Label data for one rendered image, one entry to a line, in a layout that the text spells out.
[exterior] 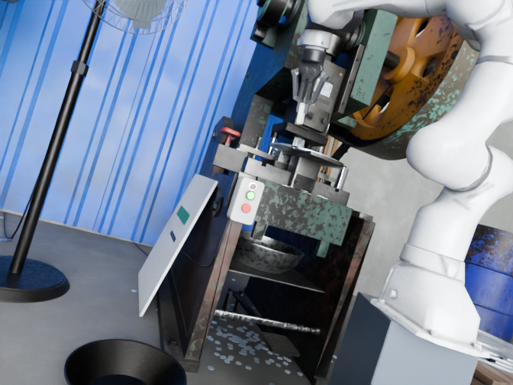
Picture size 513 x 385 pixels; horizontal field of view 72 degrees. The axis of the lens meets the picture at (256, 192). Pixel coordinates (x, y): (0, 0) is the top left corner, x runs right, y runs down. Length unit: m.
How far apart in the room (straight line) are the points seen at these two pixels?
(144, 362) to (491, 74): 1.10
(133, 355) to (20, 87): 1.87
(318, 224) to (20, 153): 1.90
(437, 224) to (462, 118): 0.21
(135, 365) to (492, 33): 1.18
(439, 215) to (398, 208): 2.54
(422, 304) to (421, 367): 0.12
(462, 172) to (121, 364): 0.98
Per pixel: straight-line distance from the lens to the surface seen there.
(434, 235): 0.77
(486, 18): 0.87
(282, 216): 1.22
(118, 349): 1.16
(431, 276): 0.75
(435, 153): 0.74
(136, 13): 1.58
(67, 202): 2.53
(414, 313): 0.73
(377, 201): 3.16
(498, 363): 1.20
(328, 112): 1.43
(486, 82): 0.83
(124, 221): 2.52
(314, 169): 1.32
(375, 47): 1.57
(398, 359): 0.75
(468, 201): 0.82
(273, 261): 1.34
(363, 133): 1.72
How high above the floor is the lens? 0.60
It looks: level
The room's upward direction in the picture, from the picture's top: 18 degrees clockwise
